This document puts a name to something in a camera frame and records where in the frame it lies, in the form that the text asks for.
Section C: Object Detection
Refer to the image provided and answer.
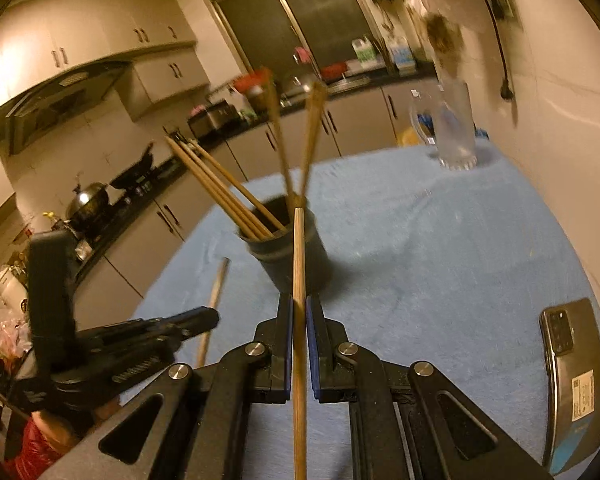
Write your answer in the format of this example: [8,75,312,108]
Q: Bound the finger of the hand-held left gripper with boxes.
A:
[108,340,181,392]
[78,306,220,357]

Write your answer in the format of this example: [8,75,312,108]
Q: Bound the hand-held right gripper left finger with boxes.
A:
[40,293,295,480]

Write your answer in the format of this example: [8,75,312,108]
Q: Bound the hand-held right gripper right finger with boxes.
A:
[306,294,552,480]

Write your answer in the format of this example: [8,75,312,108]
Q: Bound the wooden chopstick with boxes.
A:
[292,207,309,480]
[172,132,265,239]
[297,80,329,202]
[259,66,297,207]
[194,257,231,369]
[182,140,275,236]
[164,135,255,241]
[192,144,287,231]

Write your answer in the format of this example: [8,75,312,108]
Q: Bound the dark grey cup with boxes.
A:
[237,194,332,295]

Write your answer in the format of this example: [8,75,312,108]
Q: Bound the beige kitchen base cabinets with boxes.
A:
[72,80,439,312]

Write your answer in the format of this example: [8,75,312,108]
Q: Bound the black kitchen countertop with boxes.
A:
[64,67,439,282]

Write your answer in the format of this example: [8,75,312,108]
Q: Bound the metal pot with lid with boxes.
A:
[64,180,113,234]

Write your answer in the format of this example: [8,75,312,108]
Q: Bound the blue towel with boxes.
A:
[122,140,600,480]

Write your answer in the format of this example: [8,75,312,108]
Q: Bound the black wok pan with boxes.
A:
[108,143,157,192]

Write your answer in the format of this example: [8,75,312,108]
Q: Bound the range hood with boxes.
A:
[4,62,133,157]

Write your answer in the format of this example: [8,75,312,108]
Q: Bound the black countertop appliance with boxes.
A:
[187,99,236,141]

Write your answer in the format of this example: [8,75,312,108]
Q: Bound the clear glass pitcher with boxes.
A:
[409,79,479,172]

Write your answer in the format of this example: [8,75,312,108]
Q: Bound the grey smartphone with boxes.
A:
[539,297,600,476]

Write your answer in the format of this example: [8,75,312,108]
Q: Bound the red basket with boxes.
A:
[321,61,350,84]

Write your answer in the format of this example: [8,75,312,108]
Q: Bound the green and white bottle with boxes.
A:
[352,35,379,67]

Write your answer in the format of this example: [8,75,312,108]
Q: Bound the blue and white carton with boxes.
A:
[387,40,415,70]

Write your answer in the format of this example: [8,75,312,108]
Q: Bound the dark window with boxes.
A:
[192,0,381,91]

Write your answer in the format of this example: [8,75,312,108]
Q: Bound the dried flower bouquet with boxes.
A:
[367,0,469,81]

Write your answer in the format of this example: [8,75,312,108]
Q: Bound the beige kitchen wall cabinets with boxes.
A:
[0,0,216,127]

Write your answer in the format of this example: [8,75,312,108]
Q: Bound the black power cable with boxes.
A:
[461,0,515,102]

